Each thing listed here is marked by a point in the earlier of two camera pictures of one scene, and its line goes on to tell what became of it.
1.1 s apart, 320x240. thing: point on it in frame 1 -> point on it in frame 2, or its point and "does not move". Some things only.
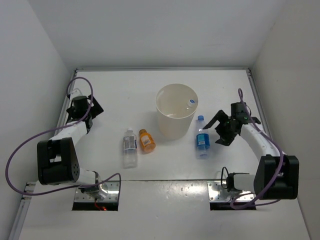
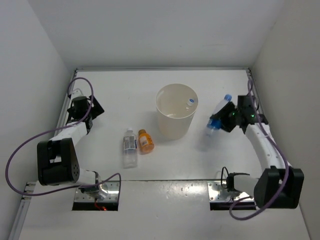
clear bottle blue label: x=202 y=139 -> x=214 y=124
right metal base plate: x=217 y=193 does not move
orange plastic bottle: x=148 y=144 does not move
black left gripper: x=95 y=110 does not move
